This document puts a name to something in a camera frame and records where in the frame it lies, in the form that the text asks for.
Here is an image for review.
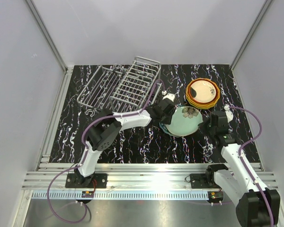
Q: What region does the white plate blue patterned rim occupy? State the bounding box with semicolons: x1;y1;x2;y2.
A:
159;123;170;135

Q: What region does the green floral plate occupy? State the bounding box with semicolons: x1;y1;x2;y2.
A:
166;106;203;135

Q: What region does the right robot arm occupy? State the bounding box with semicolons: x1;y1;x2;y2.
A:
199;110;281;227

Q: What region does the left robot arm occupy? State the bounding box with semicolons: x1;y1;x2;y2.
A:
74;93;176;188

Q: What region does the stack of orange red plates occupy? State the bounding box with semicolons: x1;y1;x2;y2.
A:
186;78;220;110

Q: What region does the teal plate at stack bottom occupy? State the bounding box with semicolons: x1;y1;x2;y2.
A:
165;132;193;138

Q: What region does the cream plate with black flower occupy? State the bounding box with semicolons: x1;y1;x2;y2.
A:
188;79;217;104

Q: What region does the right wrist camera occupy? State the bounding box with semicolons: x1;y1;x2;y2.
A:
224;105;234;122

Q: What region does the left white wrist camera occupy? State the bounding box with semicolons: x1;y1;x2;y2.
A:
162;91;175;102

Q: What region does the grey wire dish rack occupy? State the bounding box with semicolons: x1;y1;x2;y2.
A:
77;56;163;113

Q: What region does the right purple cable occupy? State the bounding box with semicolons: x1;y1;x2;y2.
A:
228;106;275;227

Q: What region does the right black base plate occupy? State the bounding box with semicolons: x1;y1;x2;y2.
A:
188;174;221;190

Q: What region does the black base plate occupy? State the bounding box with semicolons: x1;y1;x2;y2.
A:
65;173;108;189
188;174;221;190

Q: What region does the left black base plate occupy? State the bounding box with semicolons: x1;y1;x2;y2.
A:
65;173;108;189

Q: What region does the left aluminium frame post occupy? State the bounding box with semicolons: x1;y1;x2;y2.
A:
24;0;69;73

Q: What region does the aluminium frame post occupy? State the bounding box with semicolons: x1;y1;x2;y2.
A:
230;0;274;71
24;0;69;73

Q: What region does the white slotted cable duct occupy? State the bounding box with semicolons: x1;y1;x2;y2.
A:
32;190;209;201

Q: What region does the right aluminium frame post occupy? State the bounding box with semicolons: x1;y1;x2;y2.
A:
230;0;274;71

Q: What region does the aluminium mounting rail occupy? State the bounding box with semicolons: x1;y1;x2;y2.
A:
21;163;279;191

